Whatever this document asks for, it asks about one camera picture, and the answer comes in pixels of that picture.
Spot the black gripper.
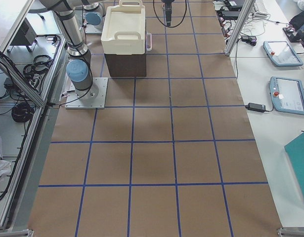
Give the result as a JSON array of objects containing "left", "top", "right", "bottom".
[{"left": 162, "top": 0, "right": 172, "bottom": 26}]

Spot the brown gridded table mat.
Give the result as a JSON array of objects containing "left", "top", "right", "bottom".
[{"left": 28, "top": 0, "right": 281, "bottom": 237}]

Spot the cream plastic tray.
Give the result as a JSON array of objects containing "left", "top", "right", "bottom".
[{"left": 101, "top": 0, "right": 146, "bottom": 55}]

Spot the teach pendant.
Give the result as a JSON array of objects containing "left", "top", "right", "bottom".
[
  {"left": 269, "top": 77, "right": 304, "bottom": 115},
  {"left": 263, "top": 41, "right": 303, "bottom": 67}
]

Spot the dark brown wooden cabinet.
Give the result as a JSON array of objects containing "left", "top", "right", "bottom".
[{"left": 104, "top": 53, "right": 147, "bottom": 78}]

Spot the grey metal box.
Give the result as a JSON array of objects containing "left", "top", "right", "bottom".
[{"left": 7, "top": 18, "right": 37, "bottom": 53}]

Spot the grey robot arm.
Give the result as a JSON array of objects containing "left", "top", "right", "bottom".
[
  {"left": 83, "top": 2, "right": 106, "bottom": 31},
  {"left": 41, "top": 0, "right": 147, "bottom": 98}
]

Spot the far teach pendant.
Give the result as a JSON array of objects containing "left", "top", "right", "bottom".
[{"left": 263, "top": 41, "right": 303, "bottom": 67}]

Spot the black power adapter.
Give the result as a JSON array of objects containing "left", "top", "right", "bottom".
[{"left": 245, "top": 103, "right": 266, "bottom": 113}]

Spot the near teach pendant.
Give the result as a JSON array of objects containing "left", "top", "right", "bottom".
[{"left": 269, "top": 77, "right": 304, "bottom": 115}]

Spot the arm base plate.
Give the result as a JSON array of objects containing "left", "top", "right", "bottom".
[
  {"left": 64, "top": 78, "right": 108, "bottom": 109},
  {"left": 86, "top": 24, "right": 103, "bottom": 35}
]

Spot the teal box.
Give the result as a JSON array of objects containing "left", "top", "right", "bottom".
[{"left": 285, "top": 132, "right": 304, "bottom": 198}]

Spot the light wooden drawer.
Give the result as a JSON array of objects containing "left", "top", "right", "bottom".
[{"left": 146, "top": 32, "right": 152, "bottom": 51}]

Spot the aluminium frame post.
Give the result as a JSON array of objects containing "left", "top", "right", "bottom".
[{"left": 224, "top": 0, "right": 255, "bottom": 56}]

